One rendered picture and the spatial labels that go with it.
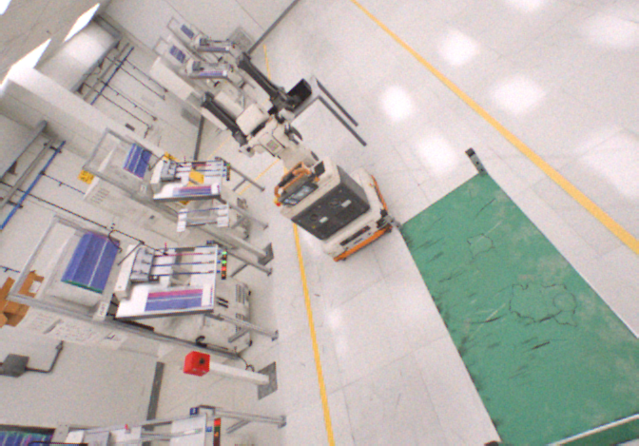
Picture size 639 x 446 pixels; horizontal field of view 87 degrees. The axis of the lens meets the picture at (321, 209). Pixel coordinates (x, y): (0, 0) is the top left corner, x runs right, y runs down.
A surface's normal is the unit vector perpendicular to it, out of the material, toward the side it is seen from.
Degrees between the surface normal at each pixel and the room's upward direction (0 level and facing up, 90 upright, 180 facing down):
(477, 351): 0
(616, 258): 0
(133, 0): 90
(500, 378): 0
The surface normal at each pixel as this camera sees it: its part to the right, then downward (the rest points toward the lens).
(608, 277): -0.64, -0.48
